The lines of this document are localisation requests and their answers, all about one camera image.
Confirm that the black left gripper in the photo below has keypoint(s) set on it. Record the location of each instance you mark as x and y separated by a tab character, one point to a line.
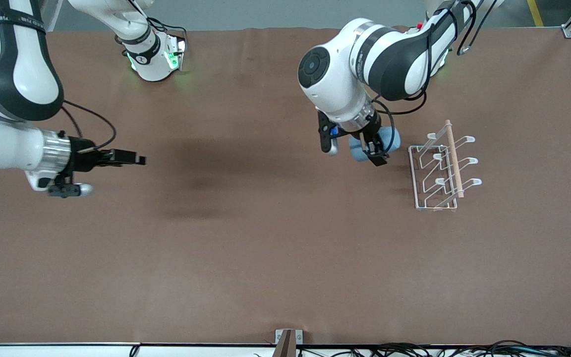
371	136

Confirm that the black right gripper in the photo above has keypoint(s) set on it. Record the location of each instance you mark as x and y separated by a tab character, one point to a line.
84	154

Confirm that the blue plastic cup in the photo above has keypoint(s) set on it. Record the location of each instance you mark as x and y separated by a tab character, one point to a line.
393	139

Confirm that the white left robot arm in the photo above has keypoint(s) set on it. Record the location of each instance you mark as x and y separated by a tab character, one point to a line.
340	74

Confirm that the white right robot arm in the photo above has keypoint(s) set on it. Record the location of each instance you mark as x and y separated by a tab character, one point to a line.
18	74

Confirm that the brown table cover sheet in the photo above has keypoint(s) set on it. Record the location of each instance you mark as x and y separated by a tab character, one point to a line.
285	248

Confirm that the metal bracket plate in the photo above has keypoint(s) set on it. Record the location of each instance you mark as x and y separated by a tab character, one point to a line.
299	336

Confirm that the dark upright post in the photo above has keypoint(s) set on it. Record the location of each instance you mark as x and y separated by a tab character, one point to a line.
285	347

